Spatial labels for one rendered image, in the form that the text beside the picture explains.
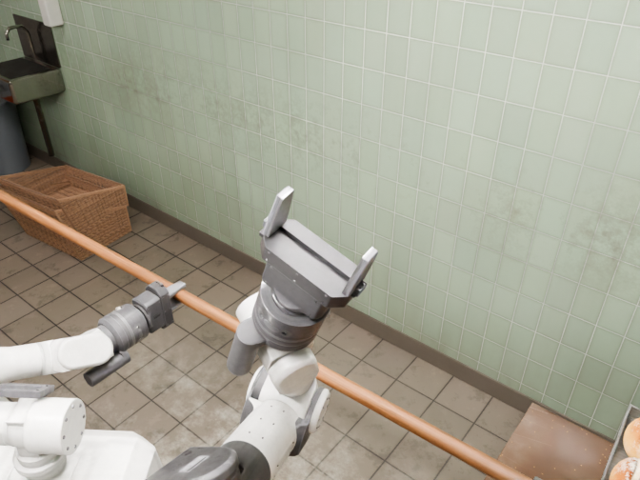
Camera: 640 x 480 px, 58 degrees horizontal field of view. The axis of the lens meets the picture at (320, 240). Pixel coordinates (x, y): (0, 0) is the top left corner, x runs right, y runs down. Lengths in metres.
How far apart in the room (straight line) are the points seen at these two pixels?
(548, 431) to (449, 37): 1.35
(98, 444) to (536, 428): 1.44
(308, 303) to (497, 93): 1.60
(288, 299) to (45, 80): 3.74
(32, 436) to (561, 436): 1.58
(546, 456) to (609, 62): 1.19
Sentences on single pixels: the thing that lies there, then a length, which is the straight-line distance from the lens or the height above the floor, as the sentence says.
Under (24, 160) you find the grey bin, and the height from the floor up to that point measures 0.07.
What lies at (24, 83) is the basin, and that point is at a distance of 4.24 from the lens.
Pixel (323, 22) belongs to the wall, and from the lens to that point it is 2.49.
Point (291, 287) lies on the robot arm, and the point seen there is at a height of 1.66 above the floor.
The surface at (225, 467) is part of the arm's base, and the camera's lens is 0.77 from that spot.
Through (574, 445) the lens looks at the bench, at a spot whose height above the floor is 0.58.
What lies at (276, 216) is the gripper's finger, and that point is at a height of 1.75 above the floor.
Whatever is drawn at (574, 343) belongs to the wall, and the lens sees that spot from 2.48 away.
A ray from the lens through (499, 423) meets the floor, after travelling 2.75.
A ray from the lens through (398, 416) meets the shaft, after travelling 1.11.
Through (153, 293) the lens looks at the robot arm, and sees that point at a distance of 1.36.
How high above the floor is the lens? 2.06
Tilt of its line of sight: 34 degrees down
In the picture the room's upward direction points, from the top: straight up
